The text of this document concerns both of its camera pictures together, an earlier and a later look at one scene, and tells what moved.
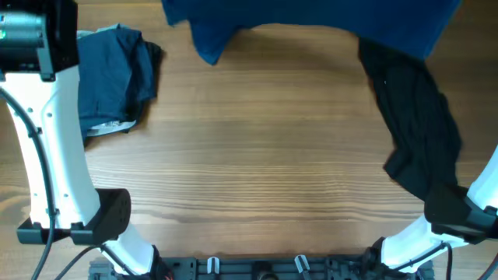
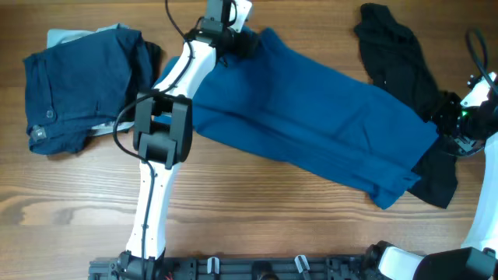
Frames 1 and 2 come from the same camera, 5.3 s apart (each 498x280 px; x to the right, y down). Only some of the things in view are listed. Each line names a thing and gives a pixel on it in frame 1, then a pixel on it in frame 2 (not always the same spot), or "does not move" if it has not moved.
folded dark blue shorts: x=118 y=74 does not move
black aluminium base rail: x=261 y=267 does not move
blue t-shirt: x=417 y=27 to x=278 y=96
